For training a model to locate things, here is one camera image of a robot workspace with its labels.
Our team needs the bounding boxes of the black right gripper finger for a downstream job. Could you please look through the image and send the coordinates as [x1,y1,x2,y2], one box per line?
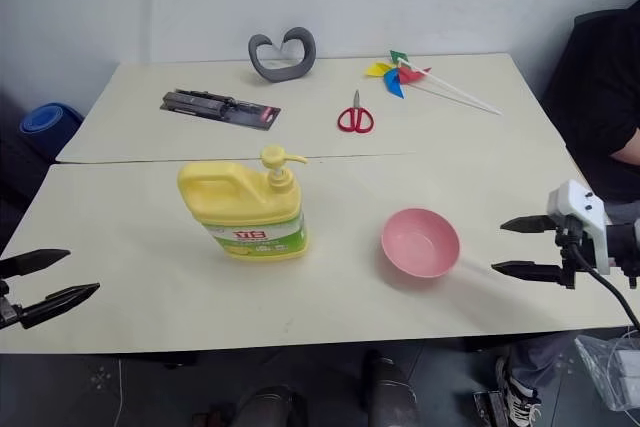
[500,214,558,235]
[490,260,564,284]

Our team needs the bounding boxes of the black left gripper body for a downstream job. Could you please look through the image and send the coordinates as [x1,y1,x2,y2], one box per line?
[0,278,25,332]

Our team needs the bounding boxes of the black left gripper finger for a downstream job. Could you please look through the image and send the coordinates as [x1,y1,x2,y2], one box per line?
[20,282,102,330]
[0,248,72,280]

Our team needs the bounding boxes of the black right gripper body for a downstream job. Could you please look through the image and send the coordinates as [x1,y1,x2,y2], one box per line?
[553,216,586,291]

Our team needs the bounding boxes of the pink plastic bowl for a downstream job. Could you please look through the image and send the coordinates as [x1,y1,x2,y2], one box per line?
[381,207,461,280]

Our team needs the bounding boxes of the yellow detergent pump bottle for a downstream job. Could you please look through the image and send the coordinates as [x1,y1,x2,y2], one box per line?
[177,145,309,263]

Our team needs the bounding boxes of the clear plastic bag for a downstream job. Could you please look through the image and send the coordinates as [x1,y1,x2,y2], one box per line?
[573,329,640,412]

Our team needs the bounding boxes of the blue round container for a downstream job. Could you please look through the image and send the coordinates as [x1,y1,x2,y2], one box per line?
[19,102,84,149]

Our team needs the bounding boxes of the person in black shirt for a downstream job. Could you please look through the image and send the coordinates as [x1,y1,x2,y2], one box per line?
[494,0,640,427]

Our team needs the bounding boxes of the colourful paper pinwheel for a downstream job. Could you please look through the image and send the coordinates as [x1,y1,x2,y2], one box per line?
[363,49,503,117]

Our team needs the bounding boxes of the black packaged tool card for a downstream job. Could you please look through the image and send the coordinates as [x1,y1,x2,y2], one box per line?
[159,88,282,132]

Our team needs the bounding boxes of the grey curved foam pad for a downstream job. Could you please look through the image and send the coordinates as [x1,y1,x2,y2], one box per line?
[248,26,318,84]

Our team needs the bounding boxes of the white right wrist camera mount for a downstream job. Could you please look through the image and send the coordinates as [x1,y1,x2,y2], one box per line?
[546,179,615,276]

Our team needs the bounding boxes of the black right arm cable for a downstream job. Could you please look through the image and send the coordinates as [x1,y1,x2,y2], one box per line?
[568,234,640,333]

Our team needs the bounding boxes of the red handled scissors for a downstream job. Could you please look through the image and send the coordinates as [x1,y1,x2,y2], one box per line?
[336,89,375,135]

